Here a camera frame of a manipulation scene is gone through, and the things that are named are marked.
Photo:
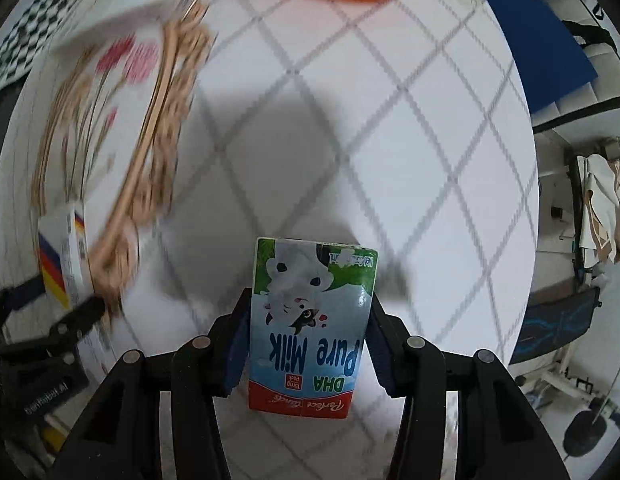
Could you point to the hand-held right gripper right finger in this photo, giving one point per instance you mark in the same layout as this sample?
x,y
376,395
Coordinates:
x,y
385,355

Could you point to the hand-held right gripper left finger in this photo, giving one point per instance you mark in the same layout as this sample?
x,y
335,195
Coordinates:
x,y
234,355

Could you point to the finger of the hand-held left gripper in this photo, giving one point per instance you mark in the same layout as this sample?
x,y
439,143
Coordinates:
x,y
77,317
17,290

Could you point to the white striped medicine box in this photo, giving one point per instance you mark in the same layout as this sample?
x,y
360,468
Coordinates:
x,y
59,255

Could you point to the green white milk carton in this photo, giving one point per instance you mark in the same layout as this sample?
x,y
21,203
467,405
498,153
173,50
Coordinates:
x,y
310,330

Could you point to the black blue padded bench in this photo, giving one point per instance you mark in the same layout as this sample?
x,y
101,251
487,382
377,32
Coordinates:
x,y
555,320

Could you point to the black round stand base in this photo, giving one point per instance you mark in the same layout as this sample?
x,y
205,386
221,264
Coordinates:
x,y
585,432

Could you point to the table with patterned cloth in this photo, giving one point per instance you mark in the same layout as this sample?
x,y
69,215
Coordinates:
x,y
340,135

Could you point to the black white checkered cloth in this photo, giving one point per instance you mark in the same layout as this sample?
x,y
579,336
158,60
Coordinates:
x,y
19,40

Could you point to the cream cloth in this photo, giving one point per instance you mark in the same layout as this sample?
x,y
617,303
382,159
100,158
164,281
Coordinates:
x,y
600,195

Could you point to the long white box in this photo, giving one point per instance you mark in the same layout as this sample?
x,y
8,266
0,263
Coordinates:
x,y
124,2

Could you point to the black frame white chair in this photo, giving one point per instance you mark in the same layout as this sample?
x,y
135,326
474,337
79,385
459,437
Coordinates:
x,y
605,57

